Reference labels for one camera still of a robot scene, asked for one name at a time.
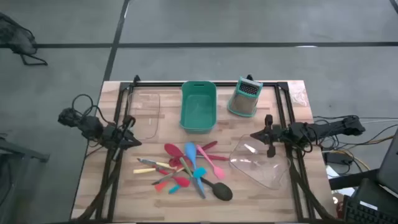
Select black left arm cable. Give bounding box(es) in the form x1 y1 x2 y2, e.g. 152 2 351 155
72 93 106 125

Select black desk bar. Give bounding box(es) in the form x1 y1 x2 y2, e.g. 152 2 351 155
328 169 381 191

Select black keyboard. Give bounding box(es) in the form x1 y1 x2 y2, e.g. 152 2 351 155
343 193 398 224

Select orange silicone spatula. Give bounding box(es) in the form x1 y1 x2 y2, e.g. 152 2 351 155
154 181 169 193

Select black laptop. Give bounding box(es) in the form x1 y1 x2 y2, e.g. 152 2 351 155
376 128 398 196

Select teal metal box grater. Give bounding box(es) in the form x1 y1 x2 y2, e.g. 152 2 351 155
226 76 264 118

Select black aluminium frame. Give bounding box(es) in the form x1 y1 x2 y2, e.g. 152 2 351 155
72 73 341 223

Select grey metal knife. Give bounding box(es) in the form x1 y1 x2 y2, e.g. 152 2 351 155
151 167 187 186

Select teal silicone spatula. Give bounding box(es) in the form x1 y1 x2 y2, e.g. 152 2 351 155
168 167 208 195

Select grey chair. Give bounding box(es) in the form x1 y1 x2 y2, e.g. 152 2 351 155
0 133 50 224

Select red silicone spatula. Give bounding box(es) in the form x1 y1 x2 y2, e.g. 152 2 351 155
172 175 191 188

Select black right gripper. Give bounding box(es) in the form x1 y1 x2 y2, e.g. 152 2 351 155
250 114 293 158

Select black power brick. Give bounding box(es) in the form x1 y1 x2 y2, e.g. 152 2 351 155
323 151 346 166

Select dark grey slotted spoon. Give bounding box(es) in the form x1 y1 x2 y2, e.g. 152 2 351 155
198 176 234 202

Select red silicone spoon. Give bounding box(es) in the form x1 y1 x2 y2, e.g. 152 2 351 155
164 140 218 158
169 154 230 169

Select clear plastic bag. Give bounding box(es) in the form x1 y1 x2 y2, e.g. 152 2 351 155
287 82 308 106

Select pink silicone spatula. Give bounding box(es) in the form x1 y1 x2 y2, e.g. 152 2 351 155
195 144 226 180

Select teal plastic bin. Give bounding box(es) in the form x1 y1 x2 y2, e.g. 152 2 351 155
179 80 218 134

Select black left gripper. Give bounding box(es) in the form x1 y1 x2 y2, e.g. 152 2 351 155
103 114 142 161

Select white paper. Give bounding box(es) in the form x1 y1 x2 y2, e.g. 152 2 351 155
325 164 341 179

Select black mesh chair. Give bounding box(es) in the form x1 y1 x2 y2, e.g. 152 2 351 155
0 12 49 67

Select white cable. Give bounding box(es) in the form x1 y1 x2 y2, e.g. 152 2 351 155
360 119 398 124

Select yellow-handled knife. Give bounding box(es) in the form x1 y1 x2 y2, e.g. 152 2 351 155
132 167 157 175

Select clear plastic bin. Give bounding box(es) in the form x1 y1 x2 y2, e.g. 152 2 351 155
229 133 292 190
127 90 162 141

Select silver table knife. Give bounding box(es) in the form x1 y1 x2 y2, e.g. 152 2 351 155
179 157 207 199

